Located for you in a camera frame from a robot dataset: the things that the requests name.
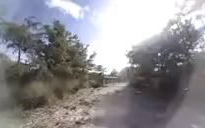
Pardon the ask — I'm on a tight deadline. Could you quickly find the dirt gravel path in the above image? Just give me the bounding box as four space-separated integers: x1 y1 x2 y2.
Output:
21 82 205 128

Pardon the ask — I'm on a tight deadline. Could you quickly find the dry grass verge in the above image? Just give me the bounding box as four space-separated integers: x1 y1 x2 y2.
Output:
0 77 91 116

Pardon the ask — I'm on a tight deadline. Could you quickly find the group of green trees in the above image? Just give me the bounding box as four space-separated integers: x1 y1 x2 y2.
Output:
0 16 107 88

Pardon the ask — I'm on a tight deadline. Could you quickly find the group of dark trees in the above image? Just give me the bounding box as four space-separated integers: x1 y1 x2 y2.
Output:
124 0 205 101

